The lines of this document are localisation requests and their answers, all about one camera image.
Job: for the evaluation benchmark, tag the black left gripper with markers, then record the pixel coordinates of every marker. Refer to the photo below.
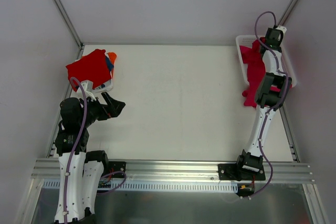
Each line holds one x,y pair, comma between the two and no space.
105,108

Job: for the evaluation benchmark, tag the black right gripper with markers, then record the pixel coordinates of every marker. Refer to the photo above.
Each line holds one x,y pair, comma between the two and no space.
263,50

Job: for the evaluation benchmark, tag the crimson pink t-shirt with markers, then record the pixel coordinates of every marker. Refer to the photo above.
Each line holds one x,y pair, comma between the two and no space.
255,71

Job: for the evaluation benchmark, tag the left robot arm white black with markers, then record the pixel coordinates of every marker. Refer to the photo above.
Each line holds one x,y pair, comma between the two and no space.
81,170

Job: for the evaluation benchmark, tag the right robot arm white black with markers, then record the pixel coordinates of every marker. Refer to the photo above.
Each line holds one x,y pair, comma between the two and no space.
268,86

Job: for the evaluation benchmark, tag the folded white t-shirt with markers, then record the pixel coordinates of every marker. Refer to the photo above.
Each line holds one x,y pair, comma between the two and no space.
105,87

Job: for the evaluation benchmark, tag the folded red t-shirt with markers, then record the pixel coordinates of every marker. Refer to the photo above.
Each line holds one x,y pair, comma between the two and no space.
91,67

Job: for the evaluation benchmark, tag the folded orange t-shirt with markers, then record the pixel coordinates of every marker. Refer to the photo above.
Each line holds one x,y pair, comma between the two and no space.
110,59

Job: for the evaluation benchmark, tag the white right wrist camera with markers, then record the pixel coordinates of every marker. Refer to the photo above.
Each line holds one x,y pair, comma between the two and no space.
281,28

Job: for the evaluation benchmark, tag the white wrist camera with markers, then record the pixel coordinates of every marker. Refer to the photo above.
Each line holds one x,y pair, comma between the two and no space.
281,28
86,90

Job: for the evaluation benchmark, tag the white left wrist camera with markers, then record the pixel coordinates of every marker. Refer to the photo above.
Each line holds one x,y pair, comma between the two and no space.
86,90

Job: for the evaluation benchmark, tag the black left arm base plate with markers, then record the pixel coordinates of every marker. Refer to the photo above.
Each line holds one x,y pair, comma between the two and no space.
115,168

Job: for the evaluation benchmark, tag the aluminium mounting rail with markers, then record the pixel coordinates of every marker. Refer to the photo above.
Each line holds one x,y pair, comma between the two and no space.
188,171

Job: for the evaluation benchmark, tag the white slotted cable duct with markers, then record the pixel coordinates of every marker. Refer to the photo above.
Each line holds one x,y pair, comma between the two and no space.
212,187

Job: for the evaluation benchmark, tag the left aluminium frame post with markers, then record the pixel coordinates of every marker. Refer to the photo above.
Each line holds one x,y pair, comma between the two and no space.
65,17

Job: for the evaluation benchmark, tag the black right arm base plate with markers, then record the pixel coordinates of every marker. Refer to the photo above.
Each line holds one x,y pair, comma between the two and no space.
230,171

